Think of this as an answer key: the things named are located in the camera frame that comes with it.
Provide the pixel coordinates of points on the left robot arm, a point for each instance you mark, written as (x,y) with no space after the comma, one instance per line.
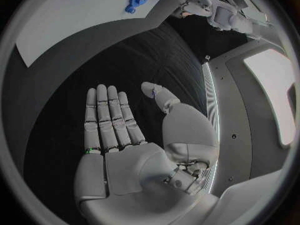
(232,20)

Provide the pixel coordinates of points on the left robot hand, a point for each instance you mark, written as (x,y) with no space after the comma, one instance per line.
(194,3)

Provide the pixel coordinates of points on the white task board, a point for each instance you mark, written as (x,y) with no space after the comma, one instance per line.
(77,16)

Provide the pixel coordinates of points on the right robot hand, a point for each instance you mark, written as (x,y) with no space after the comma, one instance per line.
(131,168)

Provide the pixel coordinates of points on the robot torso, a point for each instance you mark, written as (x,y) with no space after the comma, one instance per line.
(236,116)

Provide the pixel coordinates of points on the blue peg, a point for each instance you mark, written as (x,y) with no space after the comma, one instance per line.
(130,9)

